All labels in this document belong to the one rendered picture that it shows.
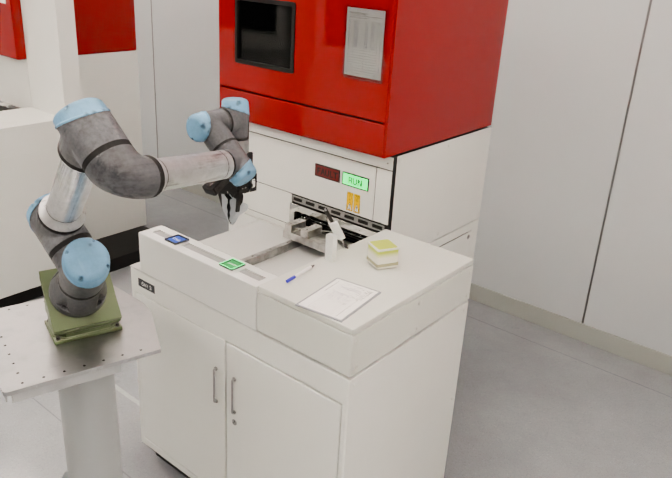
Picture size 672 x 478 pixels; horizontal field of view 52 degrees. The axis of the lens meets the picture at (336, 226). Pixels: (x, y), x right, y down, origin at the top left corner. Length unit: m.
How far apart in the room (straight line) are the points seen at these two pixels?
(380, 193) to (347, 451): 0.88
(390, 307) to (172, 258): 0.74
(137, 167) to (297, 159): 1.16
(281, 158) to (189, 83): 2.81
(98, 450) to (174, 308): 0.48
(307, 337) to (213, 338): 0.41
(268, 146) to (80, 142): 1.26
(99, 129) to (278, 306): 0.71
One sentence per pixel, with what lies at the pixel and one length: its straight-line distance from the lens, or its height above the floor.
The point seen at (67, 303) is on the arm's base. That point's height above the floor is 0.93.
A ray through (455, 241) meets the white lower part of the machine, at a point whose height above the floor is 0.77.
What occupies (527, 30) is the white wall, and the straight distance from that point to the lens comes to 3.67.
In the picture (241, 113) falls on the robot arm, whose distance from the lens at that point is 1.91.
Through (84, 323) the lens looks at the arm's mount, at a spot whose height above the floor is 0.87.
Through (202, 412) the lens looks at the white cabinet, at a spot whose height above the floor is 0.41.
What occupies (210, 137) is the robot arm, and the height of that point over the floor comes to 1.38.
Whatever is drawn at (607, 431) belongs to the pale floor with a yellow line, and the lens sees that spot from 3.29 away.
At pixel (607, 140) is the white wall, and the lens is 3.57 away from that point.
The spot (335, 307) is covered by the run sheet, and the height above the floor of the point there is 0.97.
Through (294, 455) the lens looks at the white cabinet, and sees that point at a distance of 2.13.
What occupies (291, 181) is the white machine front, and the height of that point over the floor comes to 1.02.
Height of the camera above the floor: 1.85
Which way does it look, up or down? 22 degrees down
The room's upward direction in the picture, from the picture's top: 3 degrees clockwise
